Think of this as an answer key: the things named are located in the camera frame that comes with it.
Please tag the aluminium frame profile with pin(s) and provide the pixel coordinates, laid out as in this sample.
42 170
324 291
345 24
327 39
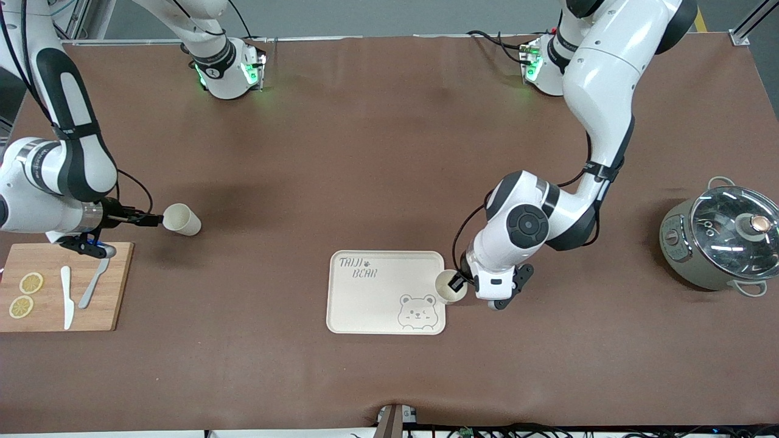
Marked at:
79 18
751 21

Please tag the white plastic cup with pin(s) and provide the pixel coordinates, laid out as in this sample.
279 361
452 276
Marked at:
443 292
182 220

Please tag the lemon slice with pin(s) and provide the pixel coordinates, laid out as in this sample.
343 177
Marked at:
21 306
31 283

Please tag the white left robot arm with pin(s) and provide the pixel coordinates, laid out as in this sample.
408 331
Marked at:
602 79

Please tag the cream tray with bear print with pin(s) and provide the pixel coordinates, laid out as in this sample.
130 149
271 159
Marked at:
377 304

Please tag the wooden cutting board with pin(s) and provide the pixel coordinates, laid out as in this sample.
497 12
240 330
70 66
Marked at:
122 292

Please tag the grey-green cooking pot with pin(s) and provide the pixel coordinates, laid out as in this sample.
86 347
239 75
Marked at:
681 255

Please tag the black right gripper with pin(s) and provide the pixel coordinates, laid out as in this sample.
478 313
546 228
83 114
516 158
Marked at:
113 212

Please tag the grey plastic knife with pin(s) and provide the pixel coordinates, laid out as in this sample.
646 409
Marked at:
91 292

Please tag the white plastic knife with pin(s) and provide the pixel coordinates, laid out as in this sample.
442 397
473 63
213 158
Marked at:
66 286

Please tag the glass pot lid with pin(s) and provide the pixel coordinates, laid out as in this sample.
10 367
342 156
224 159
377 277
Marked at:
724 231

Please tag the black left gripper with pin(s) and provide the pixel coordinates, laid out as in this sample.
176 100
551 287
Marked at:
465 272

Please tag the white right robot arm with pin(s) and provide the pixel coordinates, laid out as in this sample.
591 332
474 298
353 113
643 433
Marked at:
36 201

